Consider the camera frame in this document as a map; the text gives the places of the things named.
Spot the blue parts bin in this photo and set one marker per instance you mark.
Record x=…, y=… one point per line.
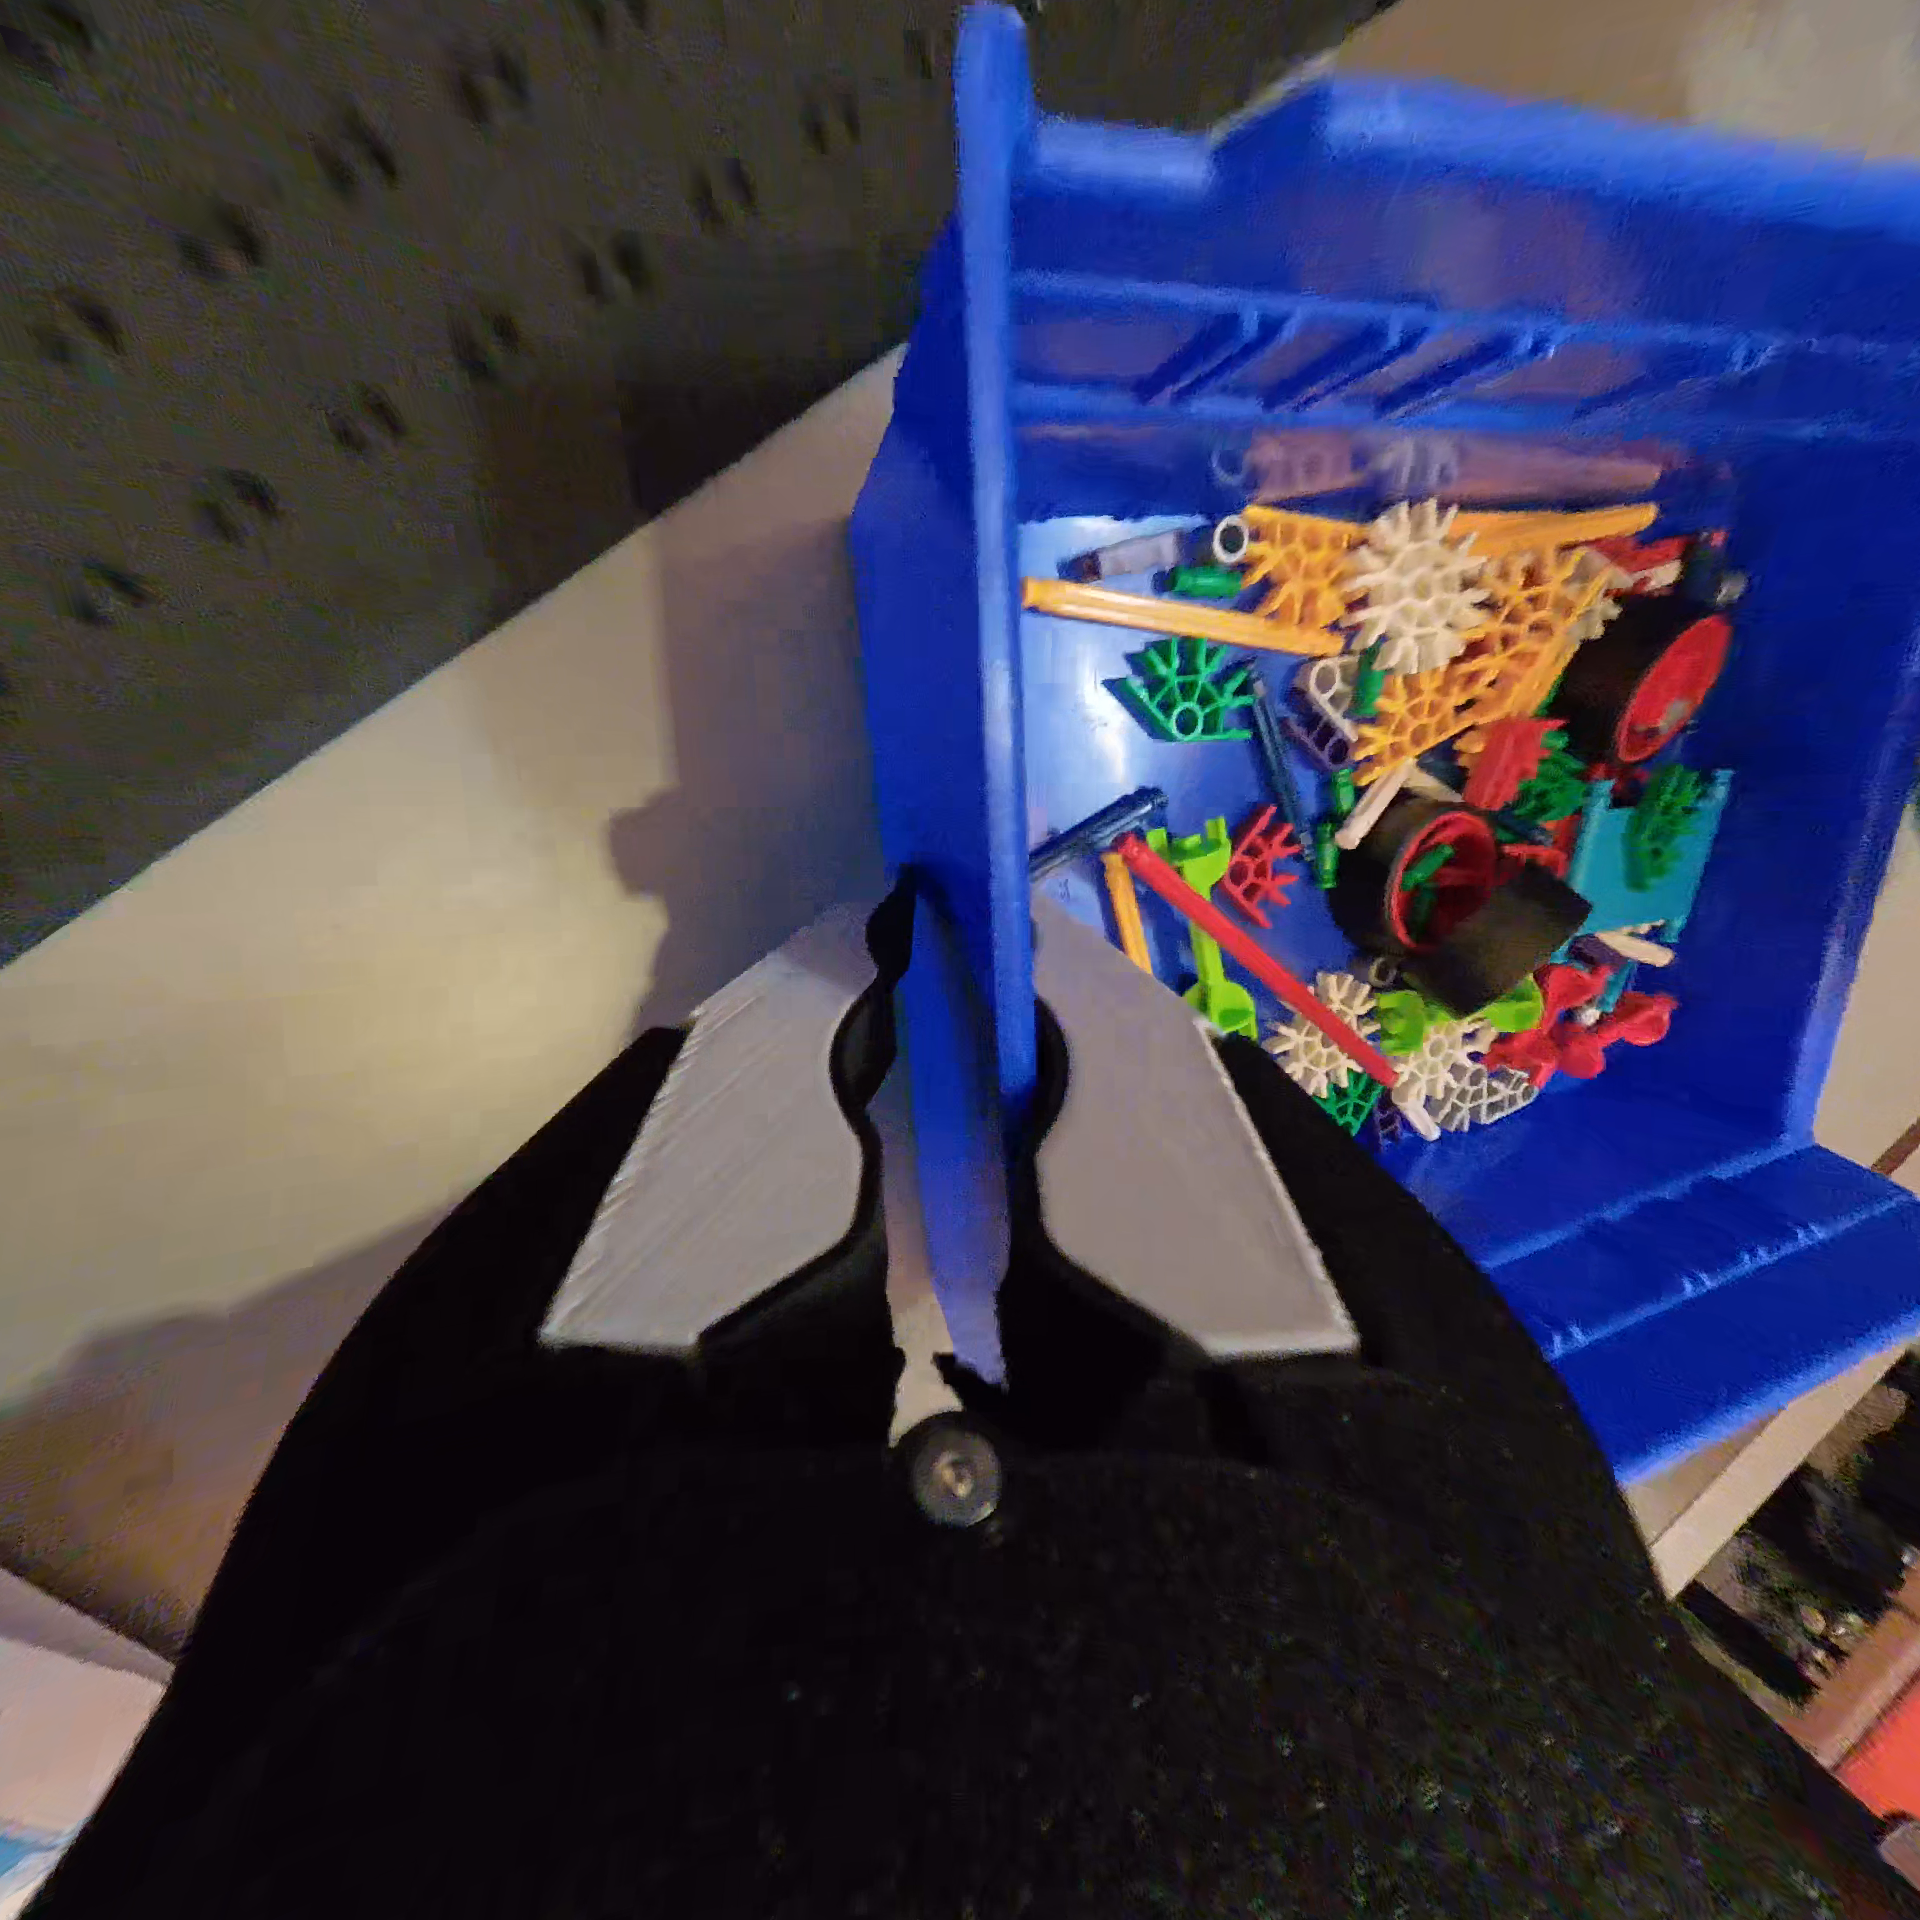
x=1348, y=195

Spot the black perforated board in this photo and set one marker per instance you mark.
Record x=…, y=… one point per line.
x=299, y=299

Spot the pile of colourful construction pieces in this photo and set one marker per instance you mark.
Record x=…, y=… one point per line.
x=1424, y=630

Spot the light blue panel piece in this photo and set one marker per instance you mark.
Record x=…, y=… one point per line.
x=1605, y=863

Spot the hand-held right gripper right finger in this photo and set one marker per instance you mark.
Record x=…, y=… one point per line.
x=1184, y=1185

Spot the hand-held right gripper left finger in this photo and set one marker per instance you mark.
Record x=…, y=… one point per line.
x=721, y=1185

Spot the red wheel with black tyre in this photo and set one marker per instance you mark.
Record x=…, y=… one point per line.
x=1507, y=938
x=1665, y=690
x=1424, y=884

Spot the loose printed paper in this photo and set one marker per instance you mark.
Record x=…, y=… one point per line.
x=76, y=1695

